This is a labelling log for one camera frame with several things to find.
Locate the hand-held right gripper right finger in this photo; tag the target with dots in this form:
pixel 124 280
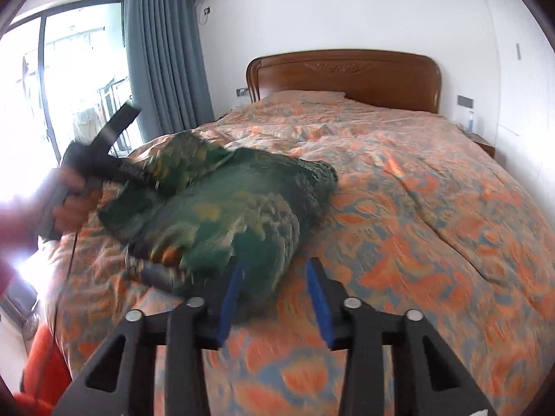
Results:
pixel 321 307

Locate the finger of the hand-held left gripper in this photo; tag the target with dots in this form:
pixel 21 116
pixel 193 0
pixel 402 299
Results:
pixel 134 172

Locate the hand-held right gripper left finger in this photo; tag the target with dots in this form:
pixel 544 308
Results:
pixel 230 307

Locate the green printed jacket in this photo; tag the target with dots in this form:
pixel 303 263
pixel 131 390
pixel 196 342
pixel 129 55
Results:
pixel 225 208

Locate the person's left hand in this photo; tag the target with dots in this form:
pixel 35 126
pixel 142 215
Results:
pixel 76 210

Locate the metal drying rack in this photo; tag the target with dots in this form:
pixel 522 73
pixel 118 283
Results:
pixel 113 108

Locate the glass balcony window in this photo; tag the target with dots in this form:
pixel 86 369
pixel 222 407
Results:
pixel 65 73

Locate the blue-grey curtain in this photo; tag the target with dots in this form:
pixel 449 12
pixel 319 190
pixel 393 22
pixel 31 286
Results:
pixel 164 60

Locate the orange floral bed blanket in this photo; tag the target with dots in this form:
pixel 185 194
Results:
pixel 412 225

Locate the orange floral pillow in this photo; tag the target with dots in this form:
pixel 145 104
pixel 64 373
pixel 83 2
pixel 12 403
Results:
pixel 308 95

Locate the person's red clothing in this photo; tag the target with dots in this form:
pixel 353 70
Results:
pixel 45 368

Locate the wooden nightstand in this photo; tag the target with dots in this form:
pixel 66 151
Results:
pixel 481 143

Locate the wooden headboard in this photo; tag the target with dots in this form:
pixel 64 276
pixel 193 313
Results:
pixel 347 78

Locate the small clear bottle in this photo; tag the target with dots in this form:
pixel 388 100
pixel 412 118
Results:
pixel 470 122

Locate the white wardrobe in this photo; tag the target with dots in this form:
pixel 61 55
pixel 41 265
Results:
pixel 520 95

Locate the grey wall switch panel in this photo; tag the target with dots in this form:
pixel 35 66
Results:
pixel 242 91
pixel 465 101

